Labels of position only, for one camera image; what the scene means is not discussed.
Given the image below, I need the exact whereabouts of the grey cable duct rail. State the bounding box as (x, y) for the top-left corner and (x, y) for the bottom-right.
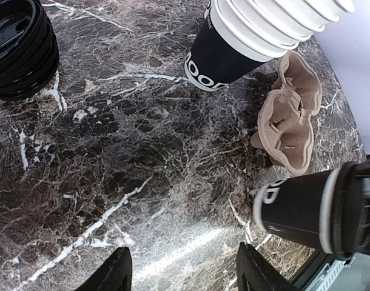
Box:
(306, 256), (355, 291)

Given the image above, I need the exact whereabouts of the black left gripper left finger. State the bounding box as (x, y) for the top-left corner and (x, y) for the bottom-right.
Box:
(76, 247), (132, 291)

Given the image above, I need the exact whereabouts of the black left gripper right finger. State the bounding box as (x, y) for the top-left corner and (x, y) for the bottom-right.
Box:
(236, 242), (299, 291)

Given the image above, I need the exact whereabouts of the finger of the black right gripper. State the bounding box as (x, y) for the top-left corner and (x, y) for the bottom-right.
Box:
(351, 158), (370, 178)

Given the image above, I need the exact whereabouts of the stack of black lids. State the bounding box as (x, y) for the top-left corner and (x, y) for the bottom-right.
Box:
(0, 1), (59, 101)

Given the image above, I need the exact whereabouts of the stack of black paper cups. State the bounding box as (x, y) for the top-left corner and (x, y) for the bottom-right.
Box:
(184, 1), (355, 92)

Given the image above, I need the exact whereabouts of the brown pulp cup carrier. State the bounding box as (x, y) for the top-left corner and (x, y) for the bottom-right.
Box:
(250, 51), (323, 176)

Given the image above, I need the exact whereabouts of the black paper coffee cup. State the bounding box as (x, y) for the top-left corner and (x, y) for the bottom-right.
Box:
(252, 167), (341, 254)

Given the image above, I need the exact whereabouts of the black plastic cup lid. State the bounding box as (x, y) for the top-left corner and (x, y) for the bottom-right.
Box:
(330, 162), (370, 261)

